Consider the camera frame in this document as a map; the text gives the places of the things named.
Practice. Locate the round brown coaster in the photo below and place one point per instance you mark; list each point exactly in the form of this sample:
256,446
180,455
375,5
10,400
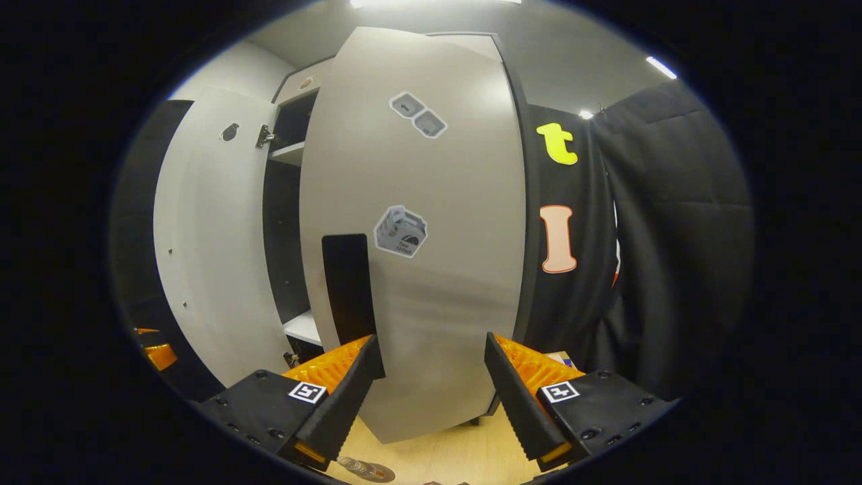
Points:
389,475

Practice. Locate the black backdrop cloth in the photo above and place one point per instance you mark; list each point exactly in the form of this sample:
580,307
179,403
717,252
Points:
579,303

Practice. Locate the white paper booklet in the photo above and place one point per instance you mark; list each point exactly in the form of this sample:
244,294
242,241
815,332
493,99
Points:
562,357

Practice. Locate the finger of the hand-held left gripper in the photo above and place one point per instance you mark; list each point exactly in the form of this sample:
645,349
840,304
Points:
161,357

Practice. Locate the clear glass bottle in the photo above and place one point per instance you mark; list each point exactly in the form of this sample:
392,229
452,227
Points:
363,468

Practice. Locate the white cabinet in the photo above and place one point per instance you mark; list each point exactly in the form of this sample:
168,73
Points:
279,202

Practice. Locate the white cabinet door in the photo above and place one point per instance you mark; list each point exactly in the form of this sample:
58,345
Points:
458,236
215,256

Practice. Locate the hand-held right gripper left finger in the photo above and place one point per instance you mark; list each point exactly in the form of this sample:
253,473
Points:
343,404

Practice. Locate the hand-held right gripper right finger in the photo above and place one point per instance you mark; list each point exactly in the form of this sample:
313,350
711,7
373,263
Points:
518,411

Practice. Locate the metal door hinge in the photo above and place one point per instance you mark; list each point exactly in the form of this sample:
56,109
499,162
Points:
291,358
264,136

